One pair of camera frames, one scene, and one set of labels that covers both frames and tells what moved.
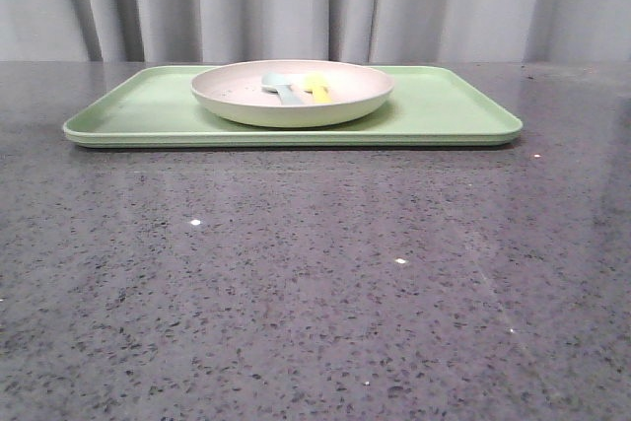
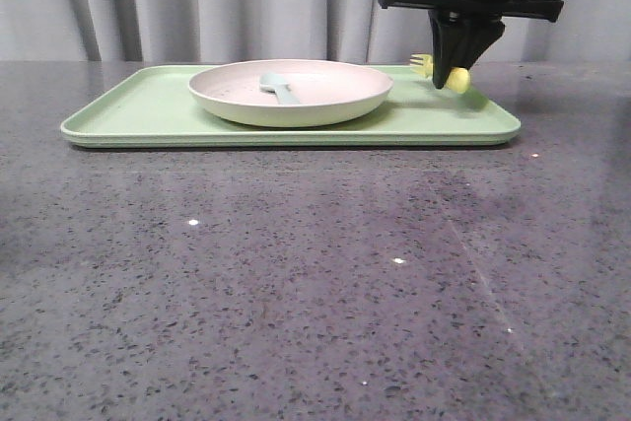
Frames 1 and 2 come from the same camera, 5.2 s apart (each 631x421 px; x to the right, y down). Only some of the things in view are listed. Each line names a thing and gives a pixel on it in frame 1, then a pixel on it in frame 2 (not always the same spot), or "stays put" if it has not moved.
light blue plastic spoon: x=281 y=83 stays put
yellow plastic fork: x=315 y=82 → x=458 y=80
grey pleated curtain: x=378 y=4 stays put
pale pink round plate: x=235 y=93 stays put
